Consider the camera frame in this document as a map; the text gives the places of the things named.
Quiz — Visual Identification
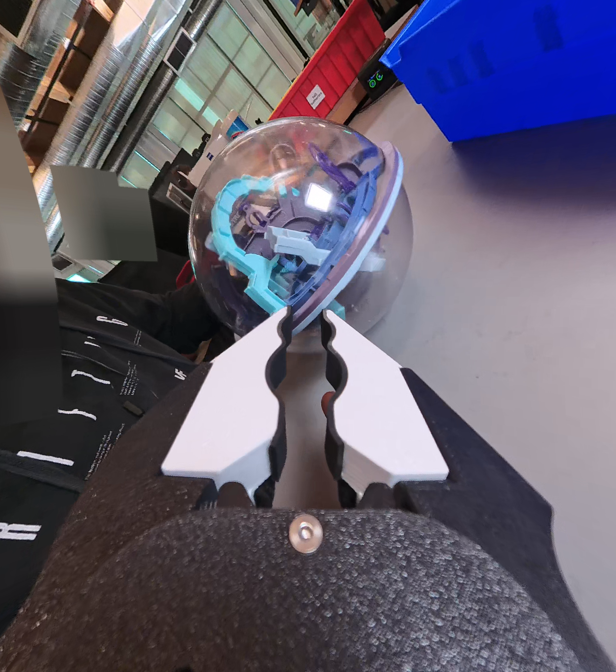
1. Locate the red plastic bin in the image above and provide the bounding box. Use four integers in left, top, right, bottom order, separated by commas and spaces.
270, 0, 389, 123

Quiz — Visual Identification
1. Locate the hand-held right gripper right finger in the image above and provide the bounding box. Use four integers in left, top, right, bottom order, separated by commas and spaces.
320, 309, 450, 507

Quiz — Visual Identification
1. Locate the blue plastic bin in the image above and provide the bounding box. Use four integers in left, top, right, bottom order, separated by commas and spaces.
382, 0, 616, 144

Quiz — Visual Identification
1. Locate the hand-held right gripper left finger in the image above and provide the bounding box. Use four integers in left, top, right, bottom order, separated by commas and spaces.
160, 309, 294, 507

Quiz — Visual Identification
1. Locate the clear plastic maze ball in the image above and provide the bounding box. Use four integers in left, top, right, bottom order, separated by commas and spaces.
187, 118, 415, 337

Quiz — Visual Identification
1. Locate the small black digital timer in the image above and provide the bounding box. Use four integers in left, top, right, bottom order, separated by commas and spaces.
357, 58, 400, 95

